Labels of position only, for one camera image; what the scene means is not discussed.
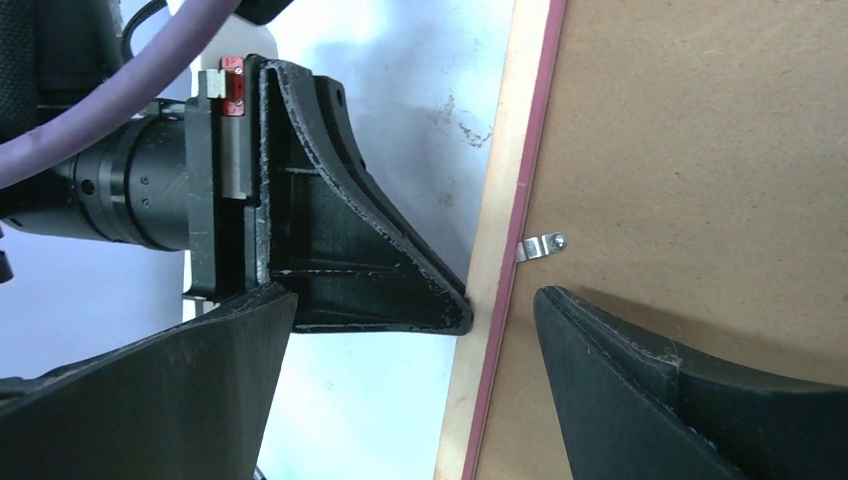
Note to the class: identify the pink wooden picture frame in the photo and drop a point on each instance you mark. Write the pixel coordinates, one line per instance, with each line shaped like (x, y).
(533, 41)

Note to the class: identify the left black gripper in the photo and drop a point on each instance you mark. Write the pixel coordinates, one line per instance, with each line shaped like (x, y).
(199, 183)

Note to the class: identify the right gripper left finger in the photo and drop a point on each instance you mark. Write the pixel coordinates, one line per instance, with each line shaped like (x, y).
(189, 402)

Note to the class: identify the brown cardboard backing board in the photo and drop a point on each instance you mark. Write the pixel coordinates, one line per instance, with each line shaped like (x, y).
(694, 154)

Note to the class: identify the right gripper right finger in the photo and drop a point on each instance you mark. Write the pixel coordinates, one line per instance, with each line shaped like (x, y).
(633, 404)

